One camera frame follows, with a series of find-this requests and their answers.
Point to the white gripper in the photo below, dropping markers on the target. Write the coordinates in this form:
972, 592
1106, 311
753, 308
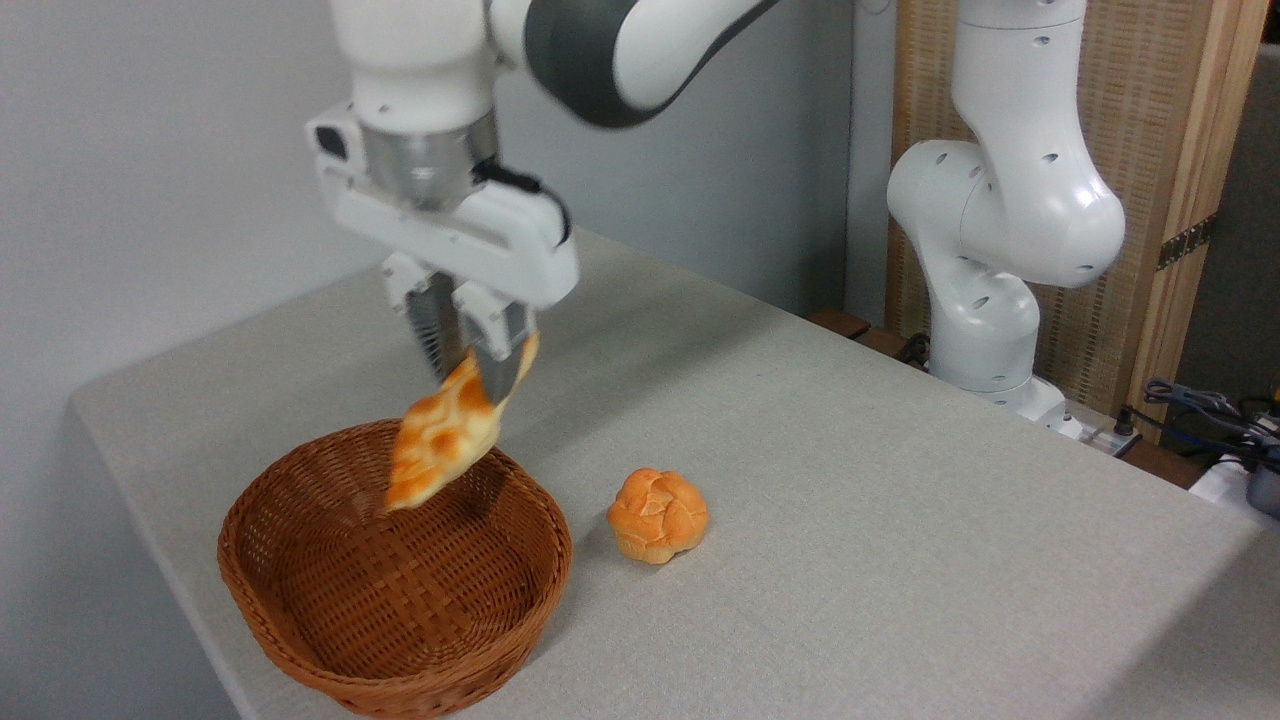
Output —
490, 245

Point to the long braided bread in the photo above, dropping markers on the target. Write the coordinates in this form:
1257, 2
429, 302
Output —
440, 440

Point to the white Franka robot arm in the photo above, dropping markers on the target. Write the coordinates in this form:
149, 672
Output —
1000, 200

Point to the round bread roll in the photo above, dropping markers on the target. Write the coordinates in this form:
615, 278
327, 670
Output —
657, 515

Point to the brown wicker basket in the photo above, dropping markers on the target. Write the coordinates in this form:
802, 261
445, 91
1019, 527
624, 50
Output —
400, 610

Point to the brown wooden platform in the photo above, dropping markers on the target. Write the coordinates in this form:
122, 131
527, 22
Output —
845, 325

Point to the wooden woven folding screen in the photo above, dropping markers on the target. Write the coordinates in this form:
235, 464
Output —
1150, 100

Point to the black screen hinge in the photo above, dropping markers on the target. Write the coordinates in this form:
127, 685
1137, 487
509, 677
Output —
1187, 242

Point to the grey blue container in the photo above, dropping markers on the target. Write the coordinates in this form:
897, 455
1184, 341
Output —
1265, 490

